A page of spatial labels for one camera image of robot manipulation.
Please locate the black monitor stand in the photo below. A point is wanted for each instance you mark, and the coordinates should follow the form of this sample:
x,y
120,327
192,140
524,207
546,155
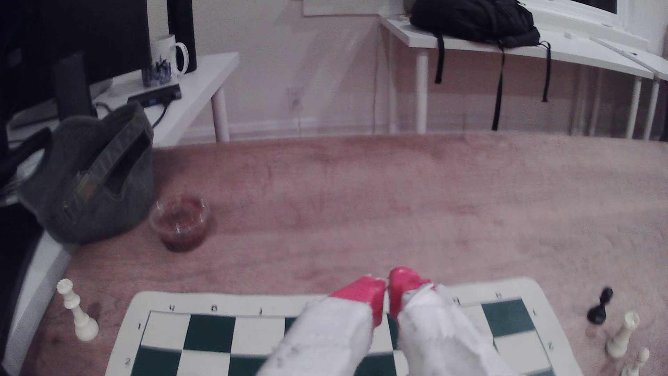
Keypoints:
x,y
72,86

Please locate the white pawn chess piece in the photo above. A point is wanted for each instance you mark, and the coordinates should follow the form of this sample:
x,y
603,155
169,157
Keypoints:
x,y
637,364

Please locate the black usb hub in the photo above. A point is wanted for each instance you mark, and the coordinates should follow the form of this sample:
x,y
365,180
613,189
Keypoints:
x,y
154,95

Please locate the white desk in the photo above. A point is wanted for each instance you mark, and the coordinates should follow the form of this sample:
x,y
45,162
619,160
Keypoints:
x,y
203,78

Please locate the large black object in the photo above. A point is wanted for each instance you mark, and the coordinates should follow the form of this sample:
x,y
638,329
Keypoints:
x,y
14,261

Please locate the white mug with blue print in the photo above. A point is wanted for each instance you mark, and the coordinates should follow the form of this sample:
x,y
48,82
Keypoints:
x,y
164,55

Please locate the black pawn chess piece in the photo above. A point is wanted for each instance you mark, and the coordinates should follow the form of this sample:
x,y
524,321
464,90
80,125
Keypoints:
x,y
597,313

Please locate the tall white chess piece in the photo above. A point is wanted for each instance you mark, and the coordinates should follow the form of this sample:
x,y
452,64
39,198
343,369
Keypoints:
x,y
620,342

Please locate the green white chess board mat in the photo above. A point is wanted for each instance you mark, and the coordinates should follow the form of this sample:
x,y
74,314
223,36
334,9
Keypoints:
x,y
208,331

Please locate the black speaker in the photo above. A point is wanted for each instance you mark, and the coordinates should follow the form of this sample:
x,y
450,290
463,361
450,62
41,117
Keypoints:
x,y
181,34

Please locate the black backpack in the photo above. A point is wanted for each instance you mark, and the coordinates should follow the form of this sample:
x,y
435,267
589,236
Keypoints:
x,y
475,21

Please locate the white window frame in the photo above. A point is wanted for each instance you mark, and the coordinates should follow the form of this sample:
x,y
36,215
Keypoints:
x,y
574,15

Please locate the long white table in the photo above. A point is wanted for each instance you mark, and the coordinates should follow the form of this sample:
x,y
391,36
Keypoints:
x,y
574,52

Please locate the grey cap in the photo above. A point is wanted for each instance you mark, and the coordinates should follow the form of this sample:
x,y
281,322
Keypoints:
x,y
68,177

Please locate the plastic cup with brown sauce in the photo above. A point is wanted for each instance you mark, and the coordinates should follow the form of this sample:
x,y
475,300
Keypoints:
x,y
180,224

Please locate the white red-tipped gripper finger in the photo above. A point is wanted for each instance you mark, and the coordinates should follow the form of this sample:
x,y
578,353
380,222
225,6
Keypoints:
x,y
438,334
329,339

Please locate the white queen chess piece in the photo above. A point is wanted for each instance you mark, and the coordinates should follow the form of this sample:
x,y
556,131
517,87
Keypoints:
x,y
79,316

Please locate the black monitor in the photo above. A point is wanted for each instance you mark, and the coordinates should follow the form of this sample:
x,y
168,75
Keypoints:
x,y
78,31

